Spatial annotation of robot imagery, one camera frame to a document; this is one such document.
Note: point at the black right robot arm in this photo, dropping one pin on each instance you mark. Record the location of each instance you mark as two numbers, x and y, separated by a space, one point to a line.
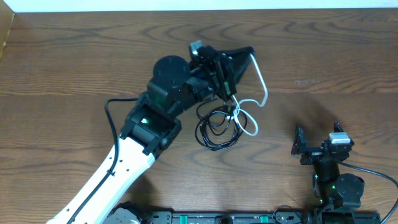
339 194

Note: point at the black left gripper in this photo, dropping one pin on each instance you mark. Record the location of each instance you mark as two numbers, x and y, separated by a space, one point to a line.
223 71

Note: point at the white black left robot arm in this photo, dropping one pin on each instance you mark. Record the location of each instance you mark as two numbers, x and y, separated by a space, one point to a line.
152 125

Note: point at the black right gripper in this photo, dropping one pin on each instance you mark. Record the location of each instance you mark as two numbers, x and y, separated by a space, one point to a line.
300 147

